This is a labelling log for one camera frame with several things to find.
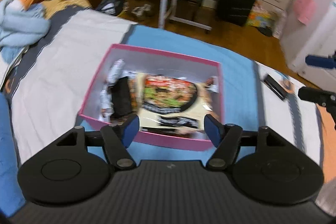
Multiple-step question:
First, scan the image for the colourful gift bag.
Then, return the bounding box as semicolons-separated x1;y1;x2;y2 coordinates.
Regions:
246;1;278;29

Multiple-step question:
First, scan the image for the dark backpack on floor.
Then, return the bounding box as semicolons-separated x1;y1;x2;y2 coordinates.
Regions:
95;0;125;16

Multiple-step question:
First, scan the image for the black suitcase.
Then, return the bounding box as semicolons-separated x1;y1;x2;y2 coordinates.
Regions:
215;0;256;26

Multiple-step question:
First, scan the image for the black snack packet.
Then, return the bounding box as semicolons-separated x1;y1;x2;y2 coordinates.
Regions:
263;74;288;101
110;76;132;118

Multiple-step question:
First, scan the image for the large instant noodle pack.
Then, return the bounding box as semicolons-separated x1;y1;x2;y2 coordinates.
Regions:
135;73;219;139

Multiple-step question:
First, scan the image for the white pink package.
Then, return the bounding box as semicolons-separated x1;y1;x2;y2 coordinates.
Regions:
272;10;287;39

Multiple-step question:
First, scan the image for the light blue plush blanket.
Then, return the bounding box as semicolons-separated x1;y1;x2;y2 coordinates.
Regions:
1;0;51;64

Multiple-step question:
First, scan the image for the silver peanut snack bag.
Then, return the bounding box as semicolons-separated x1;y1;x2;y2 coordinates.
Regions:
100;59;125;119

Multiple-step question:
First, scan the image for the pink cardboard box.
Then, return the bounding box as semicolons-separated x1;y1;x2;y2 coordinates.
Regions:
79;44;224;151

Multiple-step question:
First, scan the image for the pink hanging bag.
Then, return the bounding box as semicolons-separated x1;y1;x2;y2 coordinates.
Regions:
293;0;316;25

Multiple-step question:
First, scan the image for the white blue snack bar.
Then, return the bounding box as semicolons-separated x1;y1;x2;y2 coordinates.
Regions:
205;76;219;93

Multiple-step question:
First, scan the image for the orange snack bag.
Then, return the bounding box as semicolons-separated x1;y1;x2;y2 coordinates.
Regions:
128;78;138;112

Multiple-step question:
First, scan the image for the white door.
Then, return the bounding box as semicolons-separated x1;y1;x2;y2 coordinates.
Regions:
298;0;335;92

